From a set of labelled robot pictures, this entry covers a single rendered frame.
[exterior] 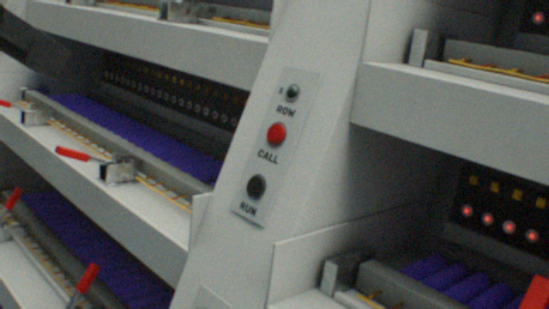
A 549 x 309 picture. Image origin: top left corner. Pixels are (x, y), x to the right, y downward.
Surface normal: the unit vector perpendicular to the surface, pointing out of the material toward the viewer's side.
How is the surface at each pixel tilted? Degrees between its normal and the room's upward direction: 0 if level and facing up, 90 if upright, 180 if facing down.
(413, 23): 90
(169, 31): 109
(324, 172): 90
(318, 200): 90
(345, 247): 90
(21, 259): 19
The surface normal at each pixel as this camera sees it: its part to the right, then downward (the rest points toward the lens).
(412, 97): -0.73, 0.10
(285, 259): 0.68, 0.29
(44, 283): 0.13, -0.95
